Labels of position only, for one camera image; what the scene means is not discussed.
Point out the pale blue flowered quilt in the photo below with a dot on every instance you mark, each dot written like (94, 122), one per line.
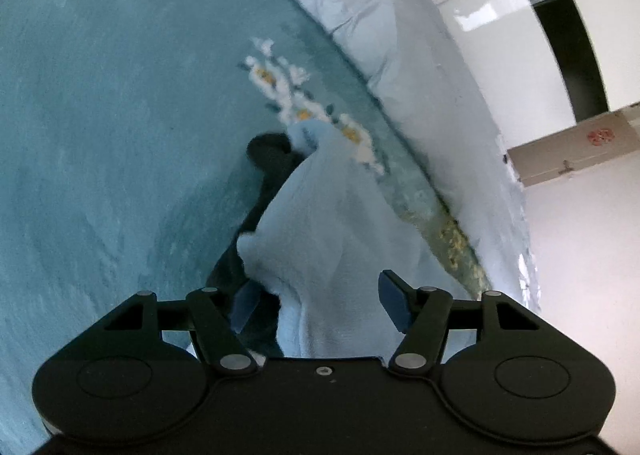
(425, 85)

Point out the cardboard box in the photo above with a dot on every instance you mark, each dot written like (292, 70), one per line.
(565, 150)

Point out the black vertical trim strip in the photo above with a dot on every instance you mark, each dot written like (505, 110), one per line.
(575, 35)

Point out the teal floral blanket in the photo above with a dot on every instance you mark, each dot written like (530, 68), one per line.
(125, 110)

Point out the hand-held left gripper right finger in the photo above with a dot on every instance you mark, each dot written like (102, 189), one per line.
(395, 302)

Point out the light blue and navy jacket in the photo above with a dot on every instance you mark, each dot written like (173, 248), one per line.
(325, 235)

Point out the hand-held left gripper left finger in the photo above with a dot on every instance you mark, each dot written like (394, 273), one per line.
(245, 307)

